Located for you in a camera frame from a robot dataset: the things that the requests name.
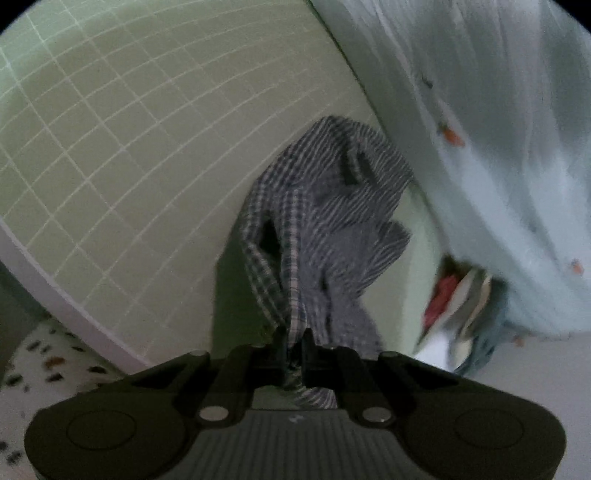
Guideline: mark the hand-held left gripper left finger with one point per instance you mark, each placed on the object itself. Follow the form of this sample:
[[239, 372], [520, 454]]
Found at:
[[261, 367]]

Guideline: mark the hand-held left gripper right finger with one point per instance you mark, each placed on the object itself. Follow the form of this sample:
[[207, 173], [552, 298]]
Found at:
[[325, 369]]

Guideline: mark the grey plaid striped shirt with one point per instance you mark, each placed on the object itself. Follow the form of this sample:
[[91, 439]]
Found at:
[[332, 207]]

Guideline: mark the pile of colourful clothes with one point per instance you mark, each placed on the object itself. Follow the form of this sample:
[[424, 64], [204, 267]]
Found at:
[[436, 350]]

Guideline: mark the red cloth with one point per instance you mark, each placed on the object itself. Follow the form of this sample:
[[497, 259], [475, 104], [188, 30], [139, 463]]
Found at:
[[441, 300]]

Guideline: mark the blue cloth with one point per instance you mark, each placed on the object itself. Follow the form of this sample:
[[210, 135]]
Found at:
[[489, 337]]

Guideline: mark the green grid mat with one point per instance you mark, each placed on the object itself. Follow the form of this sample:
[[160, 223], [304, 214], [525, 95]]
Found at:
[[138, 161]]

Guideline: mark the pale blue printed sheet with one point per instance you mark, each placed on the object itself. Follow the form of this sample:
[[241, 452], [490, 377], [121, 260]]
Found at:
[[508, 138]]

